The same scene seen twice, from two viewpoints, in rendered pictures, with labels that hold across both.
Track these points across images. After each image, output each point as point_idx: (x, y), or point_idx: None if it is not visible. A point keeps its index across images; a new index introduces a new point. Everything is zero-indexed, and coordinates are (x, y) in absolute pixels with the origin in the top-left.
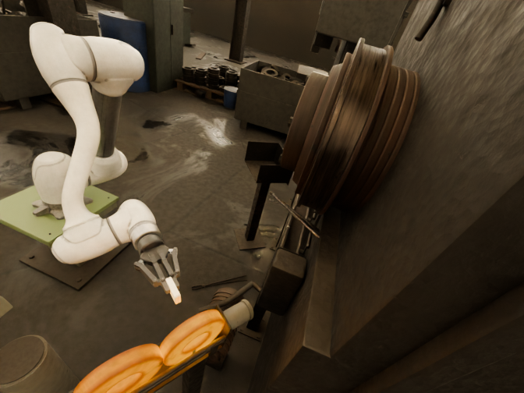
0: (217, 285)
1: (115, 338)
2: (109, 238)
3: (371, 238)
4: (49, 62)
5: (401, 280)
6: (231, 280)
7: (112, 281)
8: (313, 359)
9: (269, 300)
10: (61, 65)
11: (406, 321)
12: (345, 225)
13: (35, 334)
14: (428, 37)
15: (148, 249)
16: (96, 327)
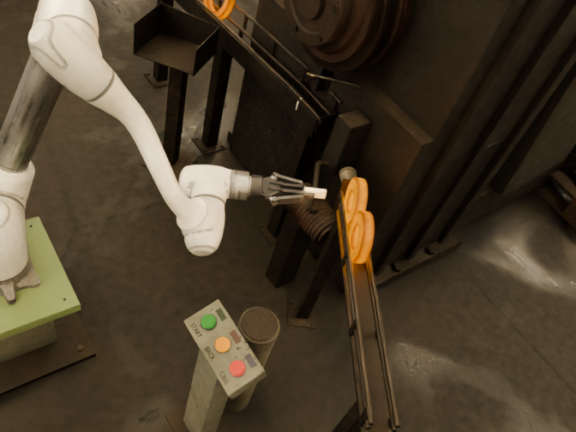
0: None
1: (192, 343)
2: (223, 207)
3: (425, 64)
4: (95, 69)
5: (467, 74)
6: None
7: (111, 319)
8: (426, 150)
9: (344, 162)
10: (102, 64)
11: (469, 91)
12: (372, 65)
13: (125, 410)
14: None
15: (262, 188)
16: (165, 354)
